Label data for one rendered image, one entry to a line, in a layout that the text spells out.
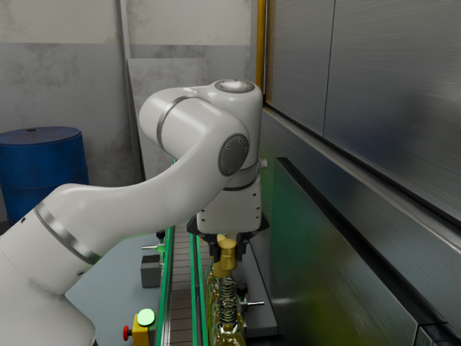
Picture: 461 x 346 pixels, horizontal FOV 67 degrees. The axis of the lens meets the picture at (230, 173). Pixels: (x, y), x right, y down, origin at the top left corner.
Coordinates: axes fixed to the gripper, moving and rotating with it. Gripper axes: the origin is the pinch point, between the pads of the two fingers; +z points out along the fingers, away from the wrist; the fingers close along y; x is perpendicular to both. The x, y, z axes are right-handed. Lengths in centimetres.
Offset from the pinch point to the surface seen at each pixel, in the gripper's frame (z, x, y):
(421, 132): -30.1, 16.2, -14.7
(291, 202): -5.7, -4.4, -11.6
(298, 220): -5.6, 0.0, -11.6
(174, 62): 57, -306, 18
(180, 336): 35.8, -6.5, 9.5
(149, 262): 50, -43, 21
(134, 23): 24, -311, 53
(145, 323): 42.7, -15.0, 19.2
